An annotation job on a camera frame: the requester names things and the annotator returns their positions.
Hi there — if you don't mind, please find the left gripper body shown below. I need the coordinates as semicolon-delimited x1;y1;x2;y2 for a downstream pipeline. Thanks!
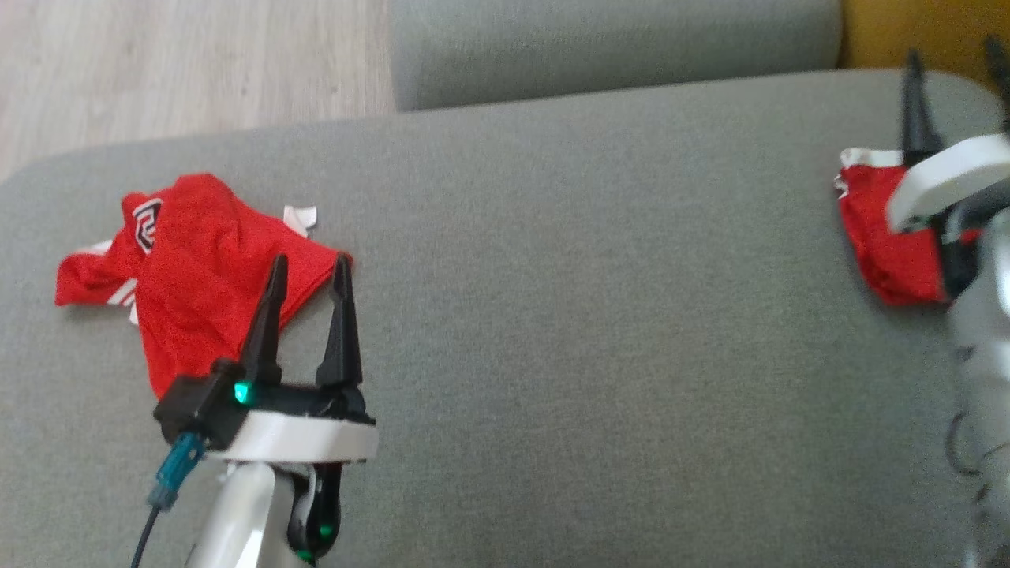
207;383;379;465

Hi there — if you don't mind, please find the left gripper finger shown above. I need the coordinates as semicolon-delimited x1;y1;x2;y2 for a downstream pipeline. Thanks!
316;253;366;390
237;253;288;387

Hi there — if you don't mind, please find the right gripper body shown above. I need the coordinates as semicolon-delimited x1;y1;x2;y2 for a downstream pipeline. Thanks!
885;133;1010;234

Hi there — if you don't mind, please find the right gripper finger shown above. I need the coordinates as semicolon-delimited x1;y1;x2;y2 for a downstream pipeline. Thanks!
902;49;945;168
982;35;1010;133

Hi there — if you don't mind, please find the red basketball jersey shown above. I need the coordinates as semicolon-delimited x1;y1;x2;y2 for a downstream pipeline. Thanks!
54;173;354;401

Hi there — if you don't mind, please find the red shorts white stripe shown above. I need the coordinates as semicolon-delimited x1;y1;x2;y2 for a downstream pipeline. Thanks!
833;147;983;307

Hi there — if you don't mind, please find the yellow sofa back cushion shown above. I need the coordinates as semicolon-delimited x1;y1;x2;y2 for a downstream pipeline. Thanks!
838;0;1010;95

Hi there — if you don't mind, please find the large grey sofa seat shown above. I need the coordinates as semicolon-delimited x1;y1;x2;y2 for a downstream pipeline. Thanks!
0;68;1010;568

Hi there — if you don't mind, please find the grey sofa seat cushion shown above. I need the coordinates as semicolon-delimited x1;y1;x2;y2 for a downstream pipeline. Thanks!
391;0;844;111

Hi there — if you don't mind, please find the left cable with teal plug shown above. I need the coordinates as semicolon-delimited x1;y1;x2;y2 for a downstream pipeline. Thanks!
130;432;208;568

